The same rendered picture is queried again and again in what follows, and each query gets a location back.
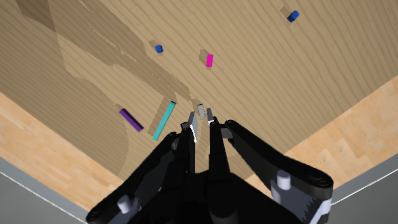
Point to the small magenta block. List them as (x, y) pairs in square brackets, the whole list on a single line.
[(209, 60)]

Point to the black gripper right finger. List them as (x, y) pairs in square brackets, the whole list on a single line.
[(302, 189)]

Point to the small blue block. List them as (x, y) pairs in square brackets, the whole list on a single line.
[(159, 48), (293, 16)]

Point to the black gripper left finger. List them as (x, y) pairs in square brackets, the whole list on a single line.
[(121, 205)]

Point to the turquoise rod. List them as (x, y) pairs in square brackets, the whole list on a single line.
[(164, 120)]

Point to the purple rod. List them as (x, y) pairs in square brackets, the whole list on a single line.
[(131, 119)]

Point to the grey rod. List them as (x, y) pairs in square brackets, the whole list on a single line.
[(201, 111)]

